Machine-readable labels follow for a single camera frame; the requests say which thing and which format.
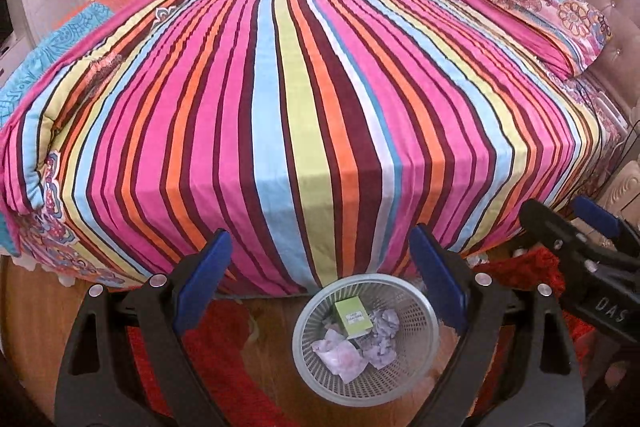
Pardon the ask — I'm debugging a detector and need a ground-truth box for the white wrapper with pink print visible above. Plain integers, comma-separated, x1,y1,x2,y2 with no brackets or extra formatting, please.
310,329,371,384

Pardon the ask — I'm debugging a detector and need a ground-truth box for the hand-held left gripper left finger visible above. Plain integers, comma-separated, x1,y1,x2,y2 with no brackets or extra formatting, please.
55,229,233,427

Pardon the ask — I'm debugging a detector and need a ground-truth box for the paper ball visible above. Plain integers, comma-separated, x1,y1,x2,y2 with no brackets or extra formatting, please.
360,308,401,369

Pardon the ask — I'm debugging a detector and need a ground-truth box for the white mesh wastebasket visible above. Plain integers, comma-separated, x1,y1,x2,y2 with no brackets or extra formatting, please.
292,274,441,402

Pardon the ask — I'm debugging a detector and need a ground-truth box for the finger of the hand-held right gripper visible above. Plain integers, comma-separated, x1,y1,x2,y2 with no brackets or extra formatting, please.
519,199,601,268
572,196,623,240

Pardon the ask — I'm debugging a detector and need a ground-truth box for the large green cardboard box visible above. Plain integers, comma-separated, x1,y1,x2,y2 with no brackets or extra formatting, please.
334,298,375,340

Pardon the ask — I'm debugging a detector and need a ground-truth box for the red shaggy rug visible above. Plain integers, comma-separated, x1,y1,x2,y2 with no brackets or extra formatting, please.
125,247,601,427

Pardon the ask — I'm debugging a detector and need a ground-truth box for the striped multicolour blanket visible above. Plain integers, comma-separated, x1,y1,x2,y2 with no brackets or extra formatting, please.
0,0,626,298

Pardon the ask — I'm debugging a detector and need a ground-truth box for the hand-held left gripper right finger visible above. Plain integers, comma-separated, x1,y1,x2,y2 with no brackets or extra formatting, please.
409,224,586,427

